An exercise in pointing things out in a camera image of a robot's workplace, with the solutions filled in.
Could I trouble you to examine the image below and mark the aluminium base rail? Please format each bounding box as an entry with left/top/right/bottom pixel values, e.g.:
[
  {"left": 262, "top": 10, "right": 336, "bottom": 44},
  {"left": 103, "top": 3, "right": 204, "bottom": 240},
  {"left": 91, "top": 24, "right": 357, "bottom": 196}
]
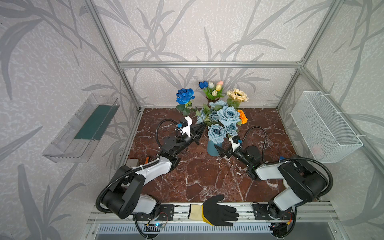
[{"left": 87, "top": 201, "right": 339, "bottom": 226}]

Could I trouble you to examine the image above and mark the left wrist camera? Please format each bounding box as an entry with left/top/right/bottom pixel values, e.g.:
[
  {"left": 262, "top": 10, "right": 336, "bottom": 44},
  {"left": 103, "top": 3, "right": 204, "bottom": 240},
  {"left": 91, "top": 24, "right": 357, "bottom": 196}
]
[{"left": 175, "top": 116, "right": 192, "bottom": 137}]

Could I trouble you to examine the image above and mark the teal ceramic vase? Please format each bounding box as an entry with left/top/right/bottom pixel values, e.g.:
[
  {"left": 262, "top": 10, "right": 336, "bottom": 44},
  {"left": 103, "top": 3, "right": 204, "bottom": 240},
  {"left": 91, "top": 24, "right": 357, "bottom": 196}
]
[{"left": 207, "top": 140, "right": 223, "bottom": 157}]

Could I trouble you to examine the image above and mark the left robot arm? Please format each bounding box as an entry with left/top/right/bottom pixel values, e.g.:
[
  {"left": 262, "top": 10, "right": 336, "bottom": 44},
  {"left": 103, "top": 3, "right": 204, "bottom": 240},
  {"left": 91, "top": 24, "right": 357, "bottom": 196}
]
[{"left": 95, "top": 118, "right": 206, "bottom": 220}]

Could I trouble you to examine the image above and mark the grey sharpening stone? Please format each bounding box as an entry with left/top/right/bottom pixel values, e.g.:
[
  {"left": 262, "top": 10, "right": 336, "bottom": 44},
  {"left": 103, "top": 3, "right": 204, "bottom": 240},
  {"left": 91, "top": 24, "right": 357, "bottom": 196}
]
[{"left": 126, "top": 159, "right": 140, "bottom": 168}]

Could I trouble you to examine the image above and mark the white wire basket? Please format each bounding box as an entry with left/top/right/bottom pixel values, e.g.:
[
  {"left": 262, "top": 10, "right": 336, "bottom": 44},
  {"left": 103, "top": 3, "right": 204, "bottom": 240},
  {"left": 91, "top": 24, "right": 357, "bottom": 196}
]
[{"left": 291, "top": 91, "right": 364, "bottom": 163}]

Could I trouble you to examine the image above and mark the deep blue rose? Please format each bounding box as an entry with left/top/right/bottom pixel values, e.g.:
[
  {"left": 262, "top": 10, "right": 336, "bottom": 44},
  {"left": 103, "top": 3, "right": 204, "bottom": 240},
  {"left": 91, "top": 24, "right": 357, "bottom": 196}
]
[{"left": 176, "top": 89, "right": 206, "bottom": 134}]

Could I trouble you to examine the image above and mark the small circuit board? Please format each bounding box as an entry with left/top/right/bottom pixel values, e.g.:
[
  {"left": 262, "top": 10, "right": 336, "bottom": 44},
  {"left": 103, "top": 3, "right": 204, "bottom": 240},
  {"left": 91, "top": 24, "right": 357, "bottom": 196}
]
[{"left": 145, "top": 222, "right": 167, "bottom": 232}]

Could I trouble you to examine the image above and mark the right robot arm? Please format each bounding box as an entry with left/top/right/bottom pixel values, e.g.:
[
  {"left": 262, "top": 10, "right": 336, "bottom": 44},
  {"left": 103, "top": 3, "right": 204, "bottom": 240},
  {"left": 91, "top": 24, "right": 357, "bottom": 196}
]
[{"left": 215, "top": 145, "right": 334, "bottom": 219}]

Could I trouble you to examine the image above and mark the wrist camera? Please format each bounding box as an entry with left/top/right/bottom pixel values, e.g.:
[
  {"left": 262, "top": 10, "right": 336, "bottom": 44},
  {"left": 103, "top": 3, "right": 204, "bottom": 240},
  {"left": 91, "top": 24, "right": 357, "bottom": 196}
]
[
  {"left": 175, "top": 116, "right": 192, "bottom": 137},
  {"left": 229, "top": 136, "right": 243, "bottom": 152}
]

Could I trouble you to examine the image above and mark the dusty blue rose bunch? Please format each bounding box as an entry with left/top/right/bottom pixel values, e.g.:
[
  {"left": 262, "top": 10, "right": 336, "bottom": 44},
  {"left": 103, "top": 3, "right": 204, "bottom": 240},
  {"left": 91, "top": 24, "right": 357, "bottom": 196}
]
[{"left": 196, "top": 100, "right": 242, "bottom": 145}]

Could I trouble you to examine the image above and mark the cream sunflower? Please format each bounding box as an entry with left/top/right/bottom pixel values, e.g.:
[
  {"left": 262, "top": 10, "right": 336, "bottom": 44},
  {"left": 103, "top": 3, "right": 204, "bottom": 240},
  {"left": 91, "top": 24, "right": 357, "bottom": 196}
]
[{"left": 227, "top": 89, "right": 249, "bottom": 109}]

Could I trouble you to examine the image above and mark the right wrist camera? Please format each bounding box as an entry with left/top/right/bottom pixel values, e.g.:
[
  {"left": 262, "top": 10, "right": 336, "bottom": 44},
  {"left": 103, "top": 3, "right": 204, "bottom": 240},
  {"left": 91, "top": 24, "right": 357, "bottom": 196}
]
[{"left": 229, "top": 136, "right": 243, "bottom": 152}]

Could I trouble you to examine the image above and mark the clear acrylic shelf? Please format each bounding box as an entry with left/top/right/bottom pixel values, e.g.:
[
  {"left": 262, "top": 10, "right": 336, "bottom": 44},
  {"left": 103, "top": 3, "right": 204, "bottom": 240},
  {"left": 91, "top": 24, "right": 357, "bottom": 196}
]
[{"left": 42, "top": 94, "right": 120, "bottom": 163}]

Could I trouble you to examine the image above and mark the orange marigold flower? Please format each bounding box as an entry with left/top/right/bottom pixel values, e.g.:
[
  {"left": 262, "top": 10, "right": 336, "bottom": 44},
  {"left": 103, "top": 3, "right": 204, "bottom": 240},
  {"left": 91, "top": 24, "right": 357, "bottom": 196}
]
[{"left": 238, "top": 110, "right": 248, "bottom": 124}]

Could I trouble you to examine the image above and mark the black work glove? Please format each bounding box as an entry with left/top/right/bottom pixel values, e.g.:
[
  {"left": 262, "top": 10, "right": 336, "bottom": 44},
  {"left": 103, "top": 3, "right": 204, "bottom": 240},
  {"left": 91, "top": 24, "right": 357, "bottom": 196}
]
[{"left": 188, "top": 195, "right": 240, "bottom": 227}]

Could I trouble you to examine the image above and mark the pink glass vase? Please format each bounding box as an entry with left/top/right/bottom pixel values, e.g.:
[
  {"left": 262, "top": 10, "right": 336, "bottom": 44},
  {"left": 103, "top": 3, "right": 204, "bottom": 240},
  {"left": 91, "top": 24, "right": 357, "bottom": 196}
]
[{"left": 206, "top": 97, "right": 220, "bottom": 104}]

